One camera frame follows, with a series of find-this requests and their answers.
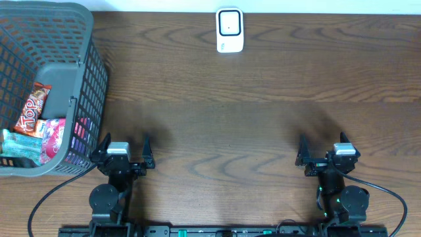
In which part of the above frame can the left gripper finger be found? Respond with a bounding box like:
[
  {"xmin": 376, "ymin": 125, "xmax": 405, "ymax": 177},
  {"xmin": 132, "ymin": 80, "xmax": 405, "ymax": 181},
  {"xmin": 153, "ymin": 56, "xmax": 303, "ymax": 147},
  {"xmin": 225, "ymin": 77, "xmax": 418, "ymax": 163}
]
[
  {"xmin": 141, "ymin": 136, "xmax": 155, "ymax": 169},
  {"xmin": 95, "ymin": 133, "xmax": 111, "ymax": 155}
]

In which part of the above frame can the pink purple pad pack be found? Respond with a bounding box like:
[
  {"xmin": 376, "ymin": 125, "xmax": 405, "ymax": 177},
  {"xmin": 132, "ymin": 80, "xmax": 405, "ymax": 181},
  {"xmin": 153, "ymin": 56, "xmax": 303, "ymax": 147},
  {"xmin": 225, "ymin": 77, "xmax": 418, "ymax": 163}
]
[{"xmin": 39, "ymin": 118, "xmax": 66, "ymax": 165}]

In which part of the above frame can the orange Top chocolate bar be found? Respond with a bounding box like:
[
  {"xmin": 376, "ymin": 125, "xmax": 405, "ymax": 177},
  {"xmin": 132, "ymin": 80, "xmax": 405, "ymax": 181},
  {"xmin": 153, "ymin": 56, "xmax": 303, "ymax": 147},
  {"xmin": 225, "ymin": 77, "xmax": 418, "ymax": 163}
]
[{"xmin": 14, "ymin": 82, "xmax": 52, "ymax": 134}]

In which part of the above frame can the teal snack pack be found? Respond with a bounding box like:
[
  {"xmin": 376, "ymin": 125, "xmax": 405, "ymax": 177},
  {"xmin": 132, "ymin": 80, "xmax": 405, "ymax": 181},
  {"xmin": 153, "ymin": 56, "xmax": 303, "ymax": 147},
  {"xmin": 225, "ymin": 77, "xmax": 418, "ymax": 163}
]
[{"xmin": 1, "ymin": 129, "xmax": 42, "ymax": 167}]

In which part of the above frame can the small orange tissue pack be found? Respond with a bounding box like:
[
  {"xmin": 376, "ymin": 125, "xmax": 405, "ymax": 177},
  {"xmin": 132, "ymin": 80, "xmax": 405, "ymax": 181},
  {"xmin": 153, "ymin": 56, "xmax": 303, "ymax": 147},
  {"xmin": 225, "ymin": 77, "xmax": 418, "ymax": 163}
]
[{"xmin": 25, "ymin": 119, "xmax": 47, "ymax": 138}]

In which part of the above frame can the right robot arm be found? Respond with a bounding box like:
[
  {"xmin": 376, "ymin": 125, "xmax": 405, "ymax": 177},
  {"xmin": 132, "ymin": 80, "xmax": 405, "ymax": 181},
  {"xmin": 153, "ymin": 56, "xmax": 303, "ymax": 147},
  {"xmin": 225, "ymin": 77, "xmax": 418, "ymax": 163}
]
[{"xmin": 295, "ymin": 132, "xmax": 370, "ymax": 236}]

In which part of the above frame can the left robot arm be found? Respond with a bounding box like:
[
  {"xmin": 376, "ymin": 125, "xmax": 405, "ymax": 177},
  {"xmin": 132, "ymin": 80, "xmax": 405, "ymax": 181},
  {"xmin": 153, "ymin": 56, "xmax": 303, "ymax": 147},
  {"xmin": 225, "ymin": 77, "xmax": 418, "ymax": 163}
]
[{"xmin": 88, "ymin": 134, "xmax": 155, "ymax": 237}]

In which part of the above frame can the white barcode scanner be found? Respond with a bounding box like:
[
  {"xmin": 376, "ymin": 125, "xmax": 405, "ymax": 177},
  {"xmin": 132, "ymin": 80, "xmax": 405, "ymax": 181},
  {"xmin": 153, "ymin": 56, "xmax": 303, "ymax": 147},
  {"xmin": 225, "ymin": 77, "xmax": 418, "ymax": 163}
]
[{"xmin": 216, "ymin": 8, "xmax": 244, "ymax": 53}]

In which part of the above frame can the grey plastic mesh basket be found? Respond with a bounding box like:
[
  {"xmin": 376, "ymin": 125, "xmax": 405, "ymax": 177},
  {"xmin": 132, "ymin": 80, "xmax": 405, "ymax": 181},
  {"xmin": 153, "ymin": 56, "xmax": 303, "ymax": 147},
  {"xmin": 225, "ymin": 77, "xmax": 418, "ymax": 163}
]
[{"xmin": 1, "ymin": 1, "xmax": 108, "ymax": 177}]

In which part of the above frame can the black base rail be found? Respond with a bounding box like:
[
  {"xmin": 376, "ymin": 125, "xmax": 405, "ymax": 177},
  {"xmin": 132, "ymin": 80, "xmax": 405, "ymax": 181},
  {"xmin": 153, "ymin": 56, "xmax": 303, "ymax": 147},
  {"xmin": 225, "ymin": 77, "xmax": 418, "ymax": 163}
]
[{"xmin": 58, "ymin": 225, "xmax": 387, "ymax": 237}]

